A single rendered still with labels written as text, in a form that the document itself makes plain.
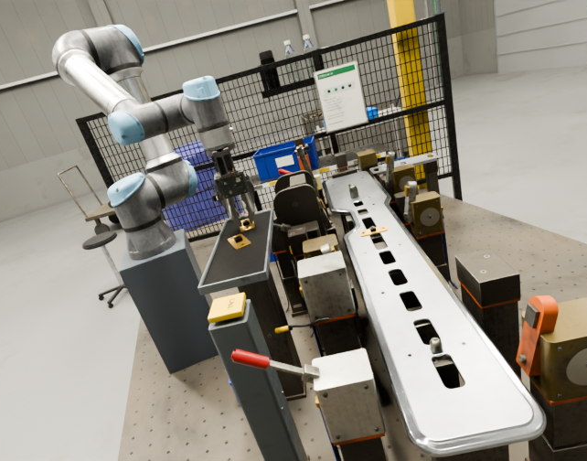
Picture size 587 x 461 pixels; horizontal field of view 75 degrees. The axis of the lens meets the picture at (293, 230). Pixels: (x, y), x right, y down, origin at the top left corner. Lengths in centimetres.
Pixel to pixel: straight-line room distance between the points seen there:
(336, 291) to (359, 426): 27
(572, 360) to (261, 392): 50
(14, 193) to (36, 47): 333
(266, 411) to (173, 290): 58
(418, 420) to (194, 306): 83
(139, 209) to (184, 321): 38
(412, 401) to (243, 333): 29
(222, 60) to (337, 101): 848
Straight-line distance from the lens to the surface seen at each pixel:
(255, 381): 75
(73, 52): 122
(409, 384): 69
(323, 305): 84
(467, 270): 89
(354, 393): 64
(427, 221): 125
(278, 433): 84
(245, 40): 1061
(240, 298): 70
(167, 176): 125
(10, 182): 1117
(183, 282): 125
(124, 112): 96
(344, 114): 210
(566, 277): 148
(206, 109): 91
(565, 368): 71
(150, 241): 123
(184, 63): 1039
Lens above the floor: 150
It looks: 22 degrees down
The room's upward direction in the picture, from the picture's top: 16 degrees counter-clockwise
